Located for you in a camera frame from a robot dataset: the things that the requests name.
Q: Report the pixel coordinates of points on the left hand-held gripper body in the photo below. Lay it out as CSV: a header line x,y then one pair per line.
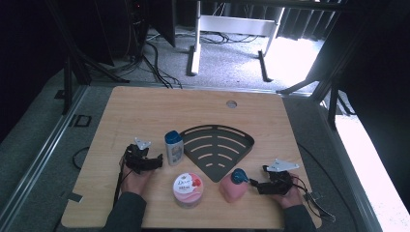
x,y
141,161

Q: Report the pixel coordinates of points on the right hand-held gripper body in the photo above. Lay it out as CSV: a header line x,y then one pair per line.
x,y
280,183

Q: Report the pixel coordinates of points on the white shampoo bottle blue cap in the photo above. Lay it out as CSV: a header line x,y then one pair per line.
x,y
174,154

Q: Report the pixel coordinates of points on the pink pump bottle blue top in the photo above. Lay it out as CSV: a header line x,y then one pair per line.
x,y
232,190

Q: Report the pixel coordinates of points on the pink lidded cream jar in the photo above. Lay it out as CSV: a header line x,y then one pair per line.
x,y
188,193

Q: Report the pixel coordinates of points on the black slotted corner shelf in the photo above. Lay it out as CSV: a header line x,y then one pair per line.
x,y
215,151

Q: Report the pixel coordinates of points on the person's right hand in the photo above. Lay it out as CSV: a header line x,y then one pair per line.
x,y
291,198

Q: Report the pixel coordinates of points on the person's left hand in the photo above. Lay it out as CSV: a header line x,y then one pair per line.
x,y
135,182

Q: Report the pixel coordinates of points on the grey tape piece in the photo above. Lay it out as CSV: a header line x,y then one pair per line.
x,y
315,195
74,197

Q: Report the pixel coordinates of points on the grey table grommet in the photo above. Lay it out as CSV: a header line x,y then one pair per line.
x,y
231,104

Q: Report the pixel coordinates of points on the black metal stand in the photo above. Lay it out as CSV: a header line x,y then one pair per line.
x,y
332,103
67,87

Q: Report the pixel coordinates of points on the black computer tower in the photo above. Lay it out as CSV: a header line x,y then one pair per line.
x,y
129,29

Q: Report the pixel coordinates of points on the dark curtain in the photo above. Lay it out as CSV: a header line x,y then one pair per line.
x,y
303,24

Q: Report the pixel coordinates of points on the black rectangular floor frame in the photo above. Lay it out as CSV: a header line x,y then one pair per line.
x,y
76,121

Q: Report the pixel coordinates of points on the white desk frame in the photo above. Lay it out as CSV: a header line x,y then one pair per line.
x,y
235,25

